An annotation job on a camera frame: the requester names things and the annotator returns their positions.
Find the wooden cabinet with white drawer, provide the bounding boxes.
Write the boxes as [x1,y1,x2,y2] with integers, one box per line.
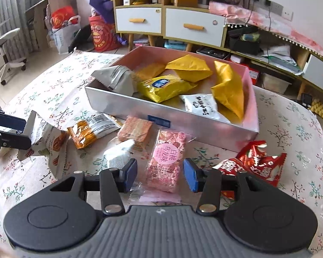
[112,0,166,53]
[163,0,228,51]

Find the yellow snack packet blue label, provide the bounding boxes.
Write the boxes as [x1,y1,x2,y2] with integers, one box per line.
[137,75,198,103]

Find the grey snack packet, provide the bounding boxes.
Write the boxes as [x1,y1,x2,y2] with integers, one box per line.
[92,65,136,97]

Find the black flat object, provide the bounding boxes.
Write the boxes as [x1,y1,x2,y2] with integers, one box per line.
[68,25,93,53]

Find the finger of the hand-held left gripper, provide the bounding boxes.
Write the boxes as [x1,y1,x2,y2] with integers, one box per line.
[0,103,27,132]
[0,130,32,154]

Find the clear plastic bin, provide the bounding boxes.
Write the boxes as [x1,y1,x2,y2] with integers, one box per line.
[260,72,290,94]

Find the white office chair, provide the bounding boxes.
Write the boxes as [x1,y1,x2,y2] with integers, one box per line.
[0,19,27,86]

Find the red gift bag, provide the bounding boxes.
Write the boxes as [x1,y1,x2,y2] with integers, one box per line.
[51,6,76,29]

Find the white and blue cake packet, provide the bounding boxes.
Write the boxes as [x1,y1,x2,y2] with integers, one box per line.
[103,139,136,170]

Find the blue plastic bin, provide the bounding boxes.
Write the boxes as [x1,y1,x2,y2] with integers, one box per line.
[164,40,189,51]

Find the white wall socket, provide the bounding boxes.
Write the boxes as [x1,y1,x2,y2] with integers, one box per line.
[258,0,292,19]

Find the white packet with black print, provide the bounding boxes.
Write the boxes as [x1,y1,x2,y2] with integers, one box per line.
[179,94,230,123]

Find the white nut snack packet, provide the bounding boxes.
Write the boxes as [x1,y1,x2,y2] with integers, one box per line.
[17,110,69,183]

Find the small black device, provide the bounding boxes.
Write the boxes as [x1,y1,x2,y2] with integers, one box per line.
[300,93,313,108]

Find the black keyboard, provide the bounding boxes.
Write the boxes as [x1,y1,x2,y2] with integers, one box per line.
[196,47,229,60]

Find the red snack packet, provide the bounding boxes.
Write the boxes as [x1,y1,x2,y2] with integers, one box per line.
[213,140,287,199]

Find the wooden bookshelf desk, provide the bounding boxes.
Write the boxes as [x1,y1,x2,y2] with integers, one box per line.
[24,0,76,49]

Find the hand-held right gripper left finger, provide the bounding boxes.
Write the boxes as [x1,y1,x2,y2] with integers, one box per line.
[50,158,138,215]

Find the yellow packed items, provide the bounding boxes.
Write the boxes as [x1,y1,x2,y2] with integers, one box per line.
[311,98,323,120]

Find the purple hat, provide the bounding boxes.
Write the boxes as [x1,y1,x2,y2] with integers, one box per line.
[89,0,115,25]

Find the pink box with silver sides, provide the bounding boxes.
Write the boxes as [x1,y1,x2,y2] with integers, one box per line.
[85,46,259,154]

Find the grey curtain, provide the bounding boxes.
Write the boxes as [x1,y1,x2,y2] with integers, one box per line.
[0,0,41,57]

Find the pink cloth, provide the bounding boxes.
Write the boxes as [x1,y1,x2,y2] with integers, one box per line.
[208,1,323,55]

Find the pile of papers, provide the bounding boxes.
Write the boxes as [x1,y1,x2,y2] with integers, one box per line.
[258,44,303,76]

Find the yellow cardboard box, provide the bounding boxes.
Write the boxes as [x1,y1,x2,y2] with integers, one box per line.
[174,0,199,7]

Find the black cable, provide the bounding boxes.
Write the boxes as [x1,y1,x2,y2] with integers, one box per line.
[246,0,272,33]

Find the pink snack bar packet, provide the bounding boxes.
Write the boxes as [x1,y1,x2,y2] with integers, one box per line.
[138,129,197,202]

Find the low wooden stand white drawers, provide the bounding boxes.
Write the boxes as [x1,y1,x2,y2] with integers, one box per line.
[223,19,323,105]

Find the black storage box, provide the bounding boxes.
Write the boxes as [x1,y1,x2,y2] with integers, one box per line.
[229,35,260,55]

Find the white paper bag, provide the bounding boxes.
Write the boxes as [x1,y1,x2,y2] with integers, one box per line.
[52,16,81,55]

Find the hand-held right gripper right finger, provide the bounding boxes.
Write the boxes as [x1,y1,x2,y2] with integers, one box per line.
[183,158,275,215]

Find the orange and white snack packet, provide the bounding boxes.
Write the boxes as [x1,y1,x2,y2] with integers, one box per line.
[67,113,122,149]

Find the orange cracker packet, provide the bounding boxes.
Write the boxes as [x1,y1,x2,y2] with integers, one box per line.
[118,115,154,151]

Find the red printed bag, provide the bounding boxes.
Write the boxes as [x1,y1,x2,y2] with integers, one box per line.
[88,15,123,53]

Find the yellow foil snack packet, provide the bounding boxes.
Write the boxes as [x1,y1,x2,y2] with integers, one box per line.
[165,54,213,83]
[132,62,166,82]
[210,60,245,121]

